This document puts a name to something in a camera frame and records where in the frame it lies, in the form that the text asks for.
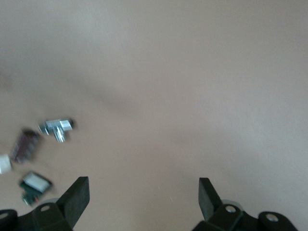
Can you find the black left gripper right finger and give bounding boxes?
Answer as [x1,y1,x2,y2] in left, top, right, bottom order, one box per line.
[192,177,299,231]

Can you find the silver metal valve fitting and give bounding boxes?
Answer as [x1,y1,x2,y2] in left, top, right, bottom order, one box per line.
[38,116,76,144]

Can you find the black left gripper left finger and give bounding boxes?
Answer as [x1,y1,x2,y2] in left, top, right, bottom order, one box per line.
[0,176,90,231]

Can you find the small brown block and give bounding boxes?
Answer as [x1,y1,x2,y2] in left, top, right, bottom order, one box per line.
[10,128,41,165]

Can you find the white curved plastic arc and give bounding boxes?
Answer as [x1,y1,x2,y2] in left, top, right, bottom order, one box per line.
[0,154,13,175]

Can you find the black pushbutton with white face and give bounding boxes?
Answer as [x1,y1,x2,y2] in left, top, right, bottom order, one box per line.
[18,170,54,208]

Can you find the brown table mat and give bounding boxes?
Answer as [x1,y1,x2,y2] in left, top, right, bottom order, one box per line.
[0,0,308,231]

